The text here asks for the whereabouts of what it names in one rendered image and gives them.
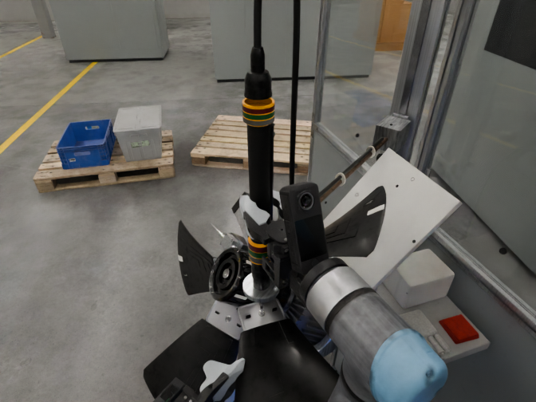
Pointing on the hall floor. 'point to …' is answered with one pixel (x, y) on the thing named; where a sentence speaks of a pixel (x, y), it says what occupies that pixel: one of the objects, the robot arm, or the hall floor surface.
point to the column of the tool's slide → (435, 27)
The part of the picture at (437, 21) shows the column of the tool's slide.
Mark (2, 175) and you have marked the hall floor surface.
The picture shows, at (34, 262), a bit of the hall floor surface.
